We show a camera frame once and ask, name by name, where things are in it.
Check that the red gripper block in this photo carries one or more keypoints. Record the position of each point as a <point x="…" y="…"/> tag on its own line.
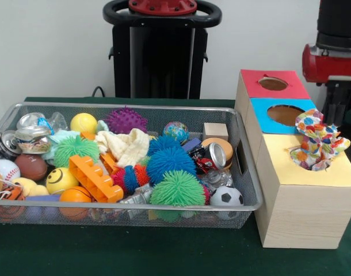
<point x="325" y="67"/>

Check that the polka dot cloth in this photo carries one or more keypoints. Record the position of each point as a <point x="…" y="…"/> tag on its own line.
<point x="316" y="141"/>

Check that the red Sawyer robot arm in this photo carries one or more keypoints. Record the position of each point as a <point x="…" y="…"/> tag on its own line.
<point x="338" y="26"/>

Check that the wooden box with three holes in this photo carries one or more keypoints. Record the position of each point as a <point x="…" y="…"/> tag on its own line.
<point x="302" y="218"/>

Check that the shallow metal mesh bin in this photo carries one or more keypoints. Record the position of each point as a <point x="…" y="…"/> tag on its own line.
<point x="248" y="189"/>

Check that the black and white soccer ball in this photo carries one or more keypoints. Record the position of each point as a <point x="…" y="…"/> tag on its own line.
<point x="227" y="197"/>

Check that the blue spiky rubber ball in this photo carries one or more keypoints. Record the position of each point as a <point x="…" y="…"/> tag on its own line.
<point x="171" y="162"/>

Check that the green spiky rubber ball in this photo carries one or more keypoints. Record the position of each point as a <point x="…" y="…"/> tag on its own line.
<point x="178" y="188"/>
<point x="74" y="149"/>

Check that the purple spiky ball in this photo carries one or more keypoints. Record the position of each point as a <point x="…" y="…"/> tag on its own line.
<point x="125" y="120"/>

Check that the red and blue spiky toy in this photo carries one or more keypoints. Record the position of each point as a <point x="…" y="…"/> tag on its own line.
<point x="131" y="178"/>

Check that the yellow tennis ball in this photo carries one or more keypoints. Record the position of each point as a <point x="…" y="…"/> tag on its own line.
<point x="83" y="123"/>

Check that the orange toy building brick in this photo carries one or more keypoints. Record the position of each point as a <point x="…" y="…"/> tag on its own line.
<point x="92" y="178"/>

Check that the yellow smiley face ball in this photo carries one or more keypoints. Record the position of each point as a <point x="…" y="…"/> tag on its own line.
<point x="59" y="181"/>

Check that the white baseball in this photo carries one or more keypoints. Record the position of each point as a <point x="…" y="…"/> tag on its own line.
<point x="5" y="169"/>

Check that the black pedestal with red base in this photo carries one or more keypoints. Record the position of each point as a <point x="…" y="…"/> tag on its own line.
<point x="164" y="57"/>

